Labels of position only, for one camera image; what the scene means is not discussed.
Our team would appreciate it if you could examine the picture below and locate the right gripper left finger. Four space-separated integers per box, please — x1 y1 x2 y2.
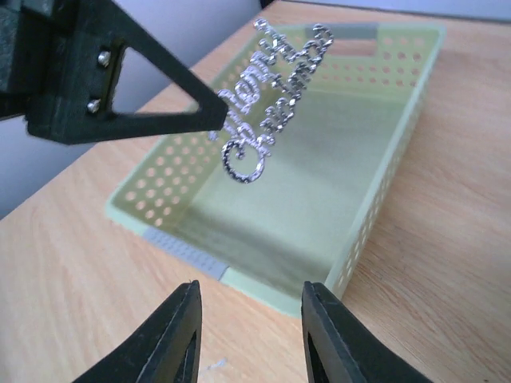
75 280 202 383

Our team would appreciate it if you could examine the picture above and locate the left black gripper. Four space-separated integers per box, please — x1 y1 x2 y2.
1 1 228 144

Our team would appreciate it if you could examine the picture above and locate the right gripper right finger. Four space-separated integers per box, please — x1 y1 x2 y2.
301 281 430 383

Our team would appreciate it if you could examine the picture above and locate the green plastic basket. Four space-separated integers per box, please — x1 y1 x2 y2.
105 23 444 316

